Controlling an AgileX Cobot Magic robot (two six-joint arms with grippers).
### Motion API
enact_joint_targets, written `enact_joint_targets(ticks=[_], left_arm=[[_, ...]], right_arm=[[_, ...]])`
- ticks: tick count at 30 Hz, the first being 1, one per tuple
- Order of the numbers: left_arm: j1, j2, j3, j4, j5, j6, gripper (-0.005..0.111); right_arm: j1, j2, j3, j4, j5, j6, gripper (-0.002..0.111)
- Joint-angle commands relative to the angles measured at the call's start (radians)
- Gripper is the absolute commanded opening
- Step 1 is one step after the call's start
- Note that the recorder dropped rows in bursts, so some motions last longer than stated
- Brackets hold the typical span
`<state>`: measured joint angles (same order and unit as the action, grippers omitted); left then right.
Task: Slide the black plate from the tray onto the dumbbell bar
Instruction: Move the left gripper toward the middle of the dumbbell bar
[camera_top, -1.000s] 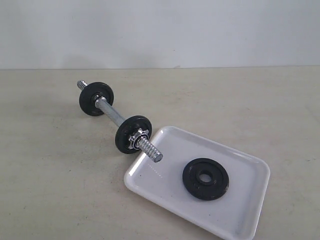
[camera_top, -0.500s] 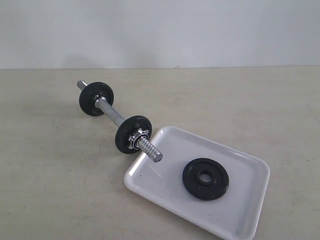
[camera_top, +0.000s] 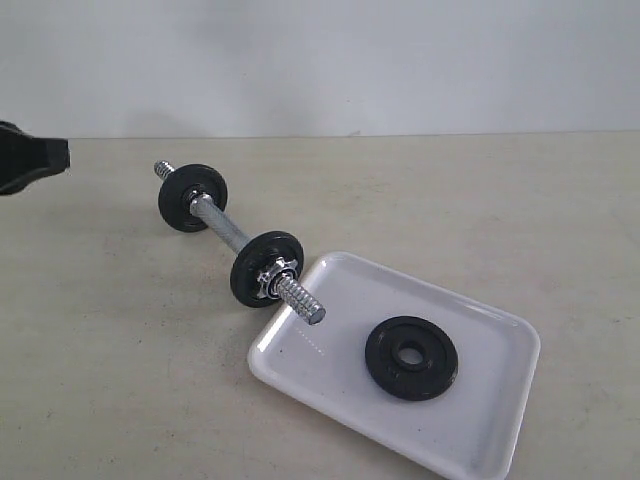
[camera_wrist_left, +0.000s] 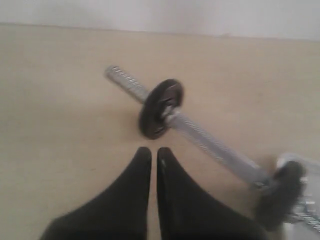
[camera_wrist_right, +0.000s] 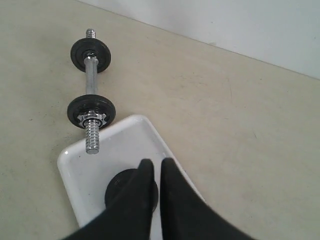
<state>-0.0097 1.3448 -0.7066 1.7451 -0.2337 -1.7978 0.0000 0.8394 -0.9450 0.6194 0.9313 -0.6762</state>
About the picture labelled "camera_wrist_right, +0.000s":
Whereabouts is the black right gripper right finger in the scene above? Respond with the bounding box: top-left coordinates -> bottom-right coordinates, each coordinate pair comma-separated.
160,158 -> 254,240

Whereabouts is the chrome threaded dumbbell bar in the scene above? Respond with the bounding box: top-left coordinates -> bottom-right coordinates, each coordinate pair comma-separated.
85,28 -> 101,155

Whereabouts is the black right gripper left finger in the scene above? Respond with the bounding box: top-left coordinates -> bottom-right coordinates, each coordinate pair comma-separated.
67,159 -> 154,240

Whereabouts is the chrome star collar nut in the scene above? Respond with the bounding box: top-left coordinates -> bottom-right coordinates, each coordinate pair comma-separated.
77,110 -> 107,128

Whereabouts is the white rectangular plastic tray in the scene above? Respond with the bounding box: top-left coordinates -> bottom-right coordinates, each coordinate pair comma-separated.
56,114 -> 206,240

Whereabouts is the black weight plate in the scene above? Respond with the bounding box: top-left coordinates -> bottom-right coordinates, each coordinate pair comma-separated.
67,94 -> 116,129
104,167 -> 159,215
70,38 -> 112,73

